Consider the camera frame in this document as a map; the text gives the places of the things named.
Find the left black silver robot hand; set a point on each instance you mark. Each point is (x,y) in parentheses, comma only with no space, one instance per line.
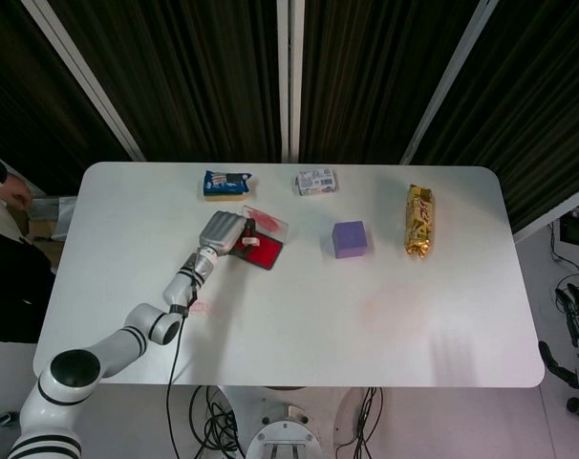
(221,232)

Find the bystander bare hand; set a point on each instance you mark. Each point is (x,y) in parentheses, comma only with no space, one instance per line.
(15,190)

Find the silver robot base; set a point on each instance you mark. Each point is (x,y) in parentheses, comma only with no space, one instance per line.
(284,435)

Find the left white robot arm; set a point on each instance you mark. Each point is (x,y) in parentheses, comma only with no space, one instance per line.
(103,354)

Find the red ink pad with lid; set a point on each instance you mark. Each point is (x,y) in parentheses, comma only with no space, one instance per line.
(265,239)

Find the cardboard box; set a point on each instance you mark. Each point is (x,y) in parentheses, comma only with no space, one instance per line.
(43,225)

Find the blue snack packet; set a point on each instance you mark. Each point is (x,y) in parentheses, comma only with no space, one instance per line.
(226,184)

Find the black box device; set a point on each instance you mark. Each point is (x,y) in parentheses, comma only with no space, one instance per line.
(578,228)

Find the person at left edge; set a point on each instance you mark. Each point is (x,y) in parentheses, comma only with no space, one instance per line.
(12,287)

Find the white blue soap package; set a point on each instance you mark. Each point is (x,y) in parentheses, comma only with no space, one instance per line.
(318,181)

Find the purple cube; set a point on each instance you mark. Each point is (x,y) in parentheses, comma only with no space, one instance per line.
(349,240)

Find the gold snack package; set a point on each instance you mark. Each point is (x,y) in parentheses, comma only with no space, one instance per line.
(419,220)

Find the white slanted partition post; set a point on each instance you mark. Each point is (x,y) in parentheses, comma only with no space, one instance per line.
(449,81)
(86,81)

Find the white upright partition post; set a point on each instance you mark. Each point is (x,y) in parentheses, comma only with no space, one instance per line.
(290,76)

